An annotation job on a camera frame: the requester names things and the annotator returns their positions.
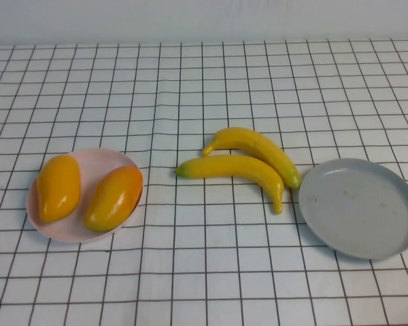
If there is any plain yellow mango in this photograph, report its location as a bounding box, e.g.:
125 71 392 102
36 154 82 224

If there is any mango with orange blush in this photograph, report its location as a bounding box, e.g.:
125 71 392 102
83 165 144 234

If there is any yellow banana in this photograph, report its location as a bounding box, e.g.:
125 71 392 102
202 126 303 189
175 154 285 215

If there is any pink round plate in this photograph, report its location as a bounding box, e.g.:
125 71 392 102
25 147 144 244

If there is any grey round plate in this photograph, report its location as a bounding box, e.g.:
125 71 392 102
297 158 408 261

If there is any white grid tablecloth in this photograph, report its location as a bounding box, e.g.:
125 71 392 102
0 37 408 326

